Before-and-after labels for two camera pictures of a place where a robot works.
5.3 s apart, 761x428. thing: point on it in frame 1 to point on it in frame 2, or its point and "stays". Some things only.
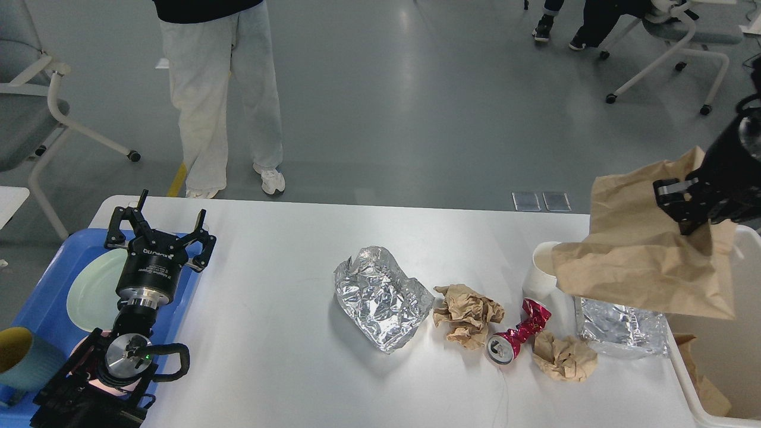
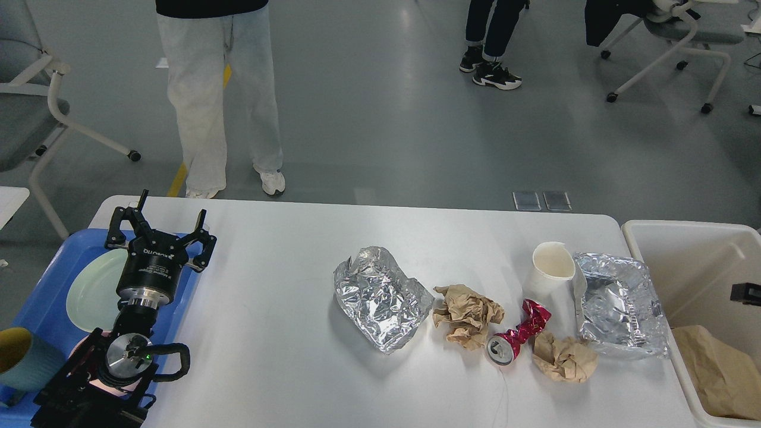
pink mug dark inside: x=96 y=344 stays
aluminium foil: x=383 y=304 stays
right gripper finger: x=671 y=192 to x=747 y=293
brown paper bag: x=636 y=254 to x=726 y=381
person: x=590 y=35 to x=490 y=25
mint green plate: x=92 y=298 stays
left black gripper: x=151 y=268 stays
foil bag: x=622 y=331 stays
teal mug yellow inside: x=26 y=361 stays
